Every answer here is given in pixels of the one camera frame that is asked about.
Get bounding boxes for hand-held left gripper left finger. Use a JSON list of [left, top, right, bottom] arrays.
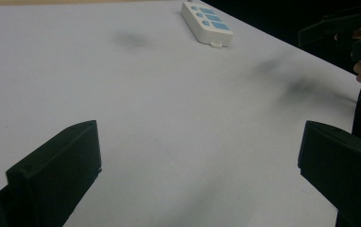
[[6, 119, 103, 227]]

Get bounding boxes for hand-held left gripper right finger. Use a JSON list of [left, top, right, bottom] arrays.
[[297, 120, 361, 227]]

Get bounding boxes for white power strip blue sockets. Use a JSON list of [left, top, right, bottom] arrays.
[[180, 1, 235, 49]]

